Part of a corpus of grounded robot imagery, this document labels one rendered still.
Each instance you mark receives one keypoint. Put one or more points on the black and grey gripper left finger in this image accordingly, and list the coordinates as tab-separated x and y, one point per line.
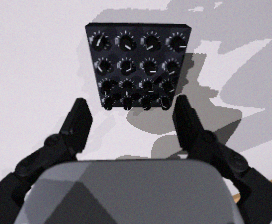
72	138

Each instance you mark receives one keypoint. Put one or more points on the black knob box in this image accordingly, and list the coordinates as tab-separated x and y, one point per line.
134	71

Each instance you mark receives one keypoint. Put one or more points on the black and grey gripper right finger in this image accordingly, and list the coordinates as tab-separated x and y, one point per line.
255	203

